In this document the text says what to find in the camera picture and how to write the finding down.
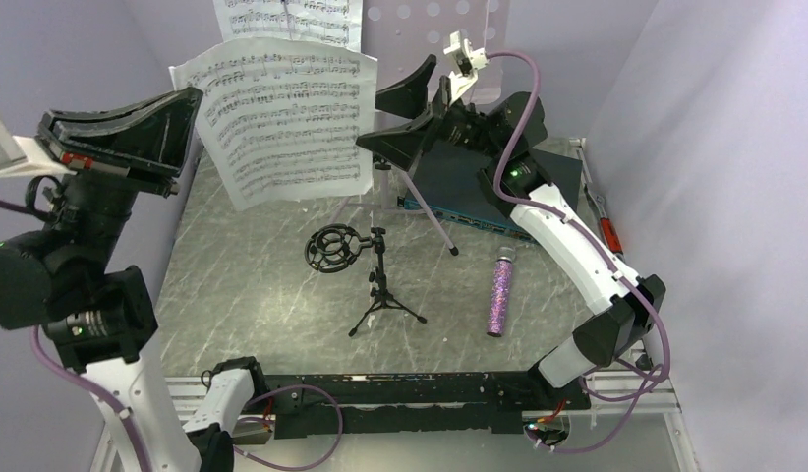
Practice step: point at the sheet music page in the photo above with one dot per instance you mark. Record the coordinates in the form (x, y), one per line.
(332, 22)
(280, 118)

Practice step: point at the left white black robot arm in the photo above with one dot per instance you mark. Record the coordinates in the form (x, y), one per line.
(55, 282)

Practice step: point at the red handled adjustable wrench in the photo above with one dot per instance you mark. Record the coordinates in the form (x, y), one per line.
(608, 230)

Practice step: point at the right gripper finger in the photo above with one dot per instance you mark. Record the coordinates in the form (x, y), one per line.
(408, 98)
(402, 146)

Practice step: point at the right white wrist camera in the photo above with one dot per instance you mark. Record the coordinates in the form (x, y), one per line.
(465, 63)

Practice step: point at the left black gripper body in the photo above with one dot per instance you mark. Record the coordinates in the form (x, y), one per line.
(102, 191)

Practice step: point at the black microphone shock mount stand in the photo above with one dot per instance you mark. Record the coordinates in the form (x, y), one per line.
(337, 246)

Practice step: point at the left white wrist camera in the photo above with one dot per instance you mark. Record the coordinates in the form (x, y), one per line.
(25, 157)

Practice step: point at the lilac perforated music stand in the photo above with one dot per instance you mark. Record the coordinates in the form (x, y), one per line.
(405, 33)

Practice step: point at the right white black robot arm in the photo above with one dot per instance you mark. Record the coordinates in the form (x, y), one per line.
(624, 305)

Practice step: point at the aluminium frame rail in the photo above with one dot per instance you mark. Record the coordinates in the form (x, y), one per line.
(612, 393)

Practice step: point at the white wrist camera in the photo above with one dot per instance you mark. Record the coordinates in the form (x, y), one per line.
(25, 157)
(465, 63)

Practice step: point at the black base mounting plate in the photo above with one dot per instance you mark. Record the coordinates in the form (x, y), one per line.
(302, 410)

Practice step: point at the purple glitter microphone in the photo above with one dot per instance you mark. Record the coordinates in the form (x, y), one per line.
(500, 292)

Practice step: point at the dark blue rack unit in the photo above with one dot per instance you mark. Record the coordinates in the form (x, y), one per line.
(447, 180)

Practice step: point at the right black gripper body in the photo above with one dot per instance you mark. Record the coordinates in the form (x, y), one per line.
(460, 124)

